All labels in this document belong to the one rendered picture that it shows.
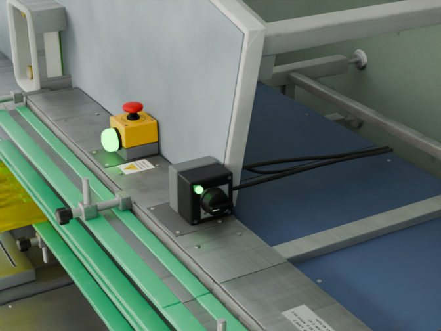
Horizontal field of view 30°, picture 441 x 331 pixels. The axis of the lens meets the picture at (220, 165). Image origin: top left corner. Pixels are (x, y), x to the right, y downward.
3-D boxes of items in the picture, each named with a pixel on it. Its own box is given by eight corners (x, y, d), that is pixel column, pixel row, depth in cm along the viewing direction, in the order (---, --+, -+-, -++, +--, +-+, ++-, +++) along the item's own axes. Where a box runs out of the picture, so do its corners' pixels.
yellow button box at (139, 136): (146, 140, 166) (111, 148, 162) (144, 106, 162) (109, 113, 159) (161, 153, 160) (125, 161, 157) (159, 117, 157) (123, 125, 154)
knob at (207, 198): (224, 208, 136) (235, 217, 133) (200, 215, 134) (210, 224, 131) (224, 184, 134) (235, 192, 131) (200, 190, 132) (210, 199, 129)
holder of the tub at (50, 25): (51, 95, 216) (22, 100, 213) (41, -9, 205) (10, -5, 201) (74, 116, 203) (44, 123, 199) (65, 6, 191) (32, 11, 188)
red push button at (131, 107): (119, 118, 159) (118, 102, 157) (138, 114, 161) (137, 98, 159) (128, 125, 156) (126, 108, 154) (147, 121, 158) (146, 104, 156)
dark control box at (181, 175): (212, 195, 144) (168, 207, 140) (212, 154, 141) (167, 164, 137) (236, 215, 137) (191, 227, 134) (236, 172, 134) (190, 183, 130)
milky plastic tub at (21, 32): (47, 76, 214) (14, 82, 210) (39, -9, 205) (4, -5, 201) (71, 96, 200) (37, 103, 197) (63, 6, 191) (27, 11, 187)
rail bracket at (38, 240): (78, 247, 180) (18, 263, 174) (75, 220, 177) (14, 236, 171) (84, 255, 176) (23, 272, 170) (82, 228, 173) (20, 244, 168)
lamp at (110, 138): (113, 145, 161) (99, 148, 159) (112, 123, 159) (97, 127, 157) (123, 153, 157) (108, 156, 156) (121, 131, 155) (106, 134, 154)
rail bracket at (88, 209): (126, 201, 146) (54, 219, 140) (123, 163, 143) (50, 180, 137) (135, 210, 143) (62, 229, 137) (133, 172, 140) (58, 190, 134)
